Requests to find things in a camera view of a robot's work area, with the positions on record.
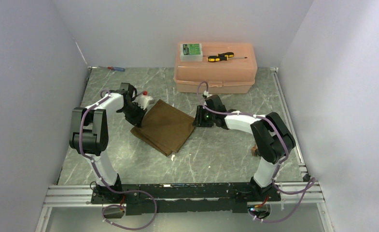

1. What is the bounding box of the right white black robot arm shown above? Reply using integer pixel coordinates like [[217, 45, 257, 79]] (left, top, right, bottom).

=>
[[193, 92, 296, 201]]

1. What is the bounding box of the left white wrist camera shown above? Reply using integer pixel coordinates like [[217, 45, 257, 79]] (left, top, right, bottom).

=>
[[133, 90, 154, 110]]

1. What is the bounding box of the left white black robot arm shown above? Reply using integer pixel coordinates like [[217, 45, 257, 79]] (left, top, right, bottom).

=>
[[69, 83, 154, 203]]

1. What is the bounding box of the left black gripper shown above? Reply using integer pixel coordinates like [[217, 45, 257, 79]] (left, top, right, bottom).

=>
[[120, 102, 148, 129]]

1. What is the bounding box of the wooden spoon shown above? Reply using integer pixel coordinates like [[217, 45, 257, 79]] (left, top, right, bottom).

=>
[[251, 144, 261, 157]]

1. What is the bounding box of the pink plastic storage box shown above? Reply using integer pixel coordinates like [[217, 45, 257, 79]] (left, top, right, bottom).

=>
[[174, 41, 257, 94]]

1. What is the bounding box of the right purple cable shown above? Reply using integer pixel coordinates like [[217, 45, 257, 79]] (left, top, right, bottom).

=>
[[197, 81, 316, 224]]

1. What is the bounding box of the blue red screwdriver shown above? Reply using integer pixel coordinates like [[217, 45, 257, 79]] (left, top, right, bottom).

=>
[[99, 66, 125, 72]]

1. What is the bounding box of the green white small box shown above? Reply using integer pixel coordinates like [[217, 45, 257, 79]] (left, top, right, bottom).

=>
[[179, 43, 203, 62]]

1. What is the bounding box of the brown cloth napkin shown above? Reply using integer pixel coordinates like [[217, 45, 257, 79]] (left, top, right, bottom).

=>
[[130, 100, 195, 157]]

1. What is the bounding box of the yellow black screwdriver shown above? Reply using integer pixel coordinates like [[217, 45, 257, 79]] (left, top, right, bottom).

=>
[[203, 52, 248, 63]]

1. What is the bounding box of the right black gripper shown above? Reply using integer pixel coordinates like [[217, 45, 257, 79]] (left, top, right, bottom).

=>
[[192, 105, 216, 127]]

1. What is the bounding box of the aluminium frame rail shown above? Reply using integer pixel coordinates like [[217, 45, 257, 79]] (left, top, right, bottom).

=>
[[36, 182, 334, 232]]

